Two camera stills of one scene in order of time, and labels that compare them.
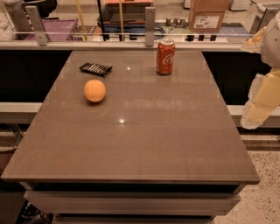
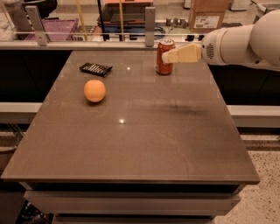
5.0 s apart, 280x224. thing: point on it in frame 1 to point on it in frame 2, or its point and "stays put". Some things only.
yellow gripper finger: (263, 98) to (210, 51)
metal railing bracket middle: (150, 26) stays put
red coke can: (165, 57) stays put
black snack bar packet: (101, 70) stays put
